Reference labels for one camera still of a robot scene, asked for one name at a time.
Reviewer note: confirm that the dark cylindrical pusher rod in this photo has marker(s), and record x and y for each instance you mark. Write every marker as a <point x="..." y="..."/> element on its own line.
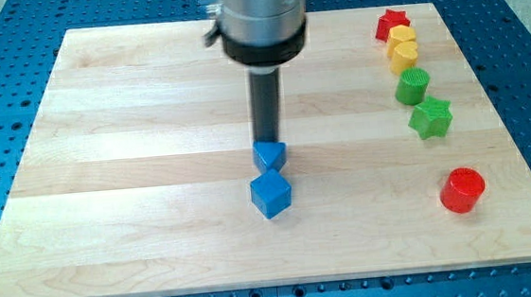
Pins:
<point x="264" y="103"/>

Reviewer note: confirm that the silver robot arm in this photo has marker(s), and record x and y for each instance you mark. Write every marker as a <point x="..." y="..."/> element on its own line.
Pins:
<point x="260" y="35"/>

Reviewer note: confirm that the wooden board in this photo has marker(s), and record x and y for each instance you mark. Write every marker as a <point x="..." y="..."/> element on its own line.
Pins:
<point x="135" y="178"/>

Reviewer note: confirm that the blue triangular block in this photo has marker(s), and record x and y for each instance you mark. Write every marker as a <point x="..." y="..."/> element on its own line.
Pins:
<point x="269" y="155"/>

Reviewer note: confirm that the blue cube block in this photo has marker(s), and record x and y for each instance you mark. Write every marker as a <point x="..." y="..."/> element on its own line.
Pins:
<point x="271" y="193"/>

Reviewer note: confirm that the red star block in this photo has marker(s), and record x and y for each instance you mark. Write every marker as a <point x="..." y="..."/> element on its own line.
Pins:
<point x="389" y="19"/>

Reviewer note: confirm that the yellow block lower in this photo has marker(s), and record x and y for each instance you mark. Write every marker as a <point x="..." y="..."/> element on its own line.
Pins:
<point x="403" y="56"/>

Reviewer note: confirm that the yellow block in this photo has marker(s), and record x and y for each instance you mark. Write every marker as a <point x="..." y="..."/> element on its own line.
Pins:
<point x="397" y="35"/>
<point x="403" y="56"/>

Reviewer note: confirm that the yellow block upper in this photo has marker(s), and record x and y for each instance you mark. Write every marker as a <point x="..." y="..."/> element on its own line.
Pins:
<point x="397" y="35"/>

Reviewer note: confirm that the green cylinder block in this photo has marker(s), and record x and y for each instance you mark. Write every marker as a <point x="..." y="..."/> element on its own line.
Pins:
<point x="412" y="86"/>

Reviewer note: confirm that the green star block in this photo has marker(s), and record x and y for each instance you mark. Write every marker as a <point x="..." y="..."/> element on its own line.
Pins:
<point x="431" y="117"/>

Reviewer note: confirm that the red cylinder block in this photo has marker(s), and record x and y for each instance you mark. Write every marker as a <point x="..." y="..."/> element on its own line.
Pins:
<point x="462" y="190"/>

